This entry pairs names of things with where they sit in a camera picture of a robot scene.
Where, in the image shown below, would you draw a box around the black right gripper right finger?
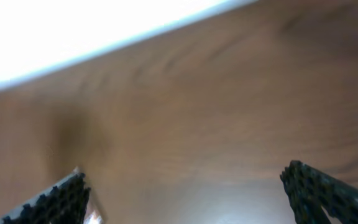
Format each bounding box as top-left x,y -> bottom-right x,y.
280,161 -> 358,224

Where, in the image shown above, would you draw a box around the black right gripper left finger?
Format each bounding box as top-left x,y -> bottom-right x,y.
0,172 -> 91,224

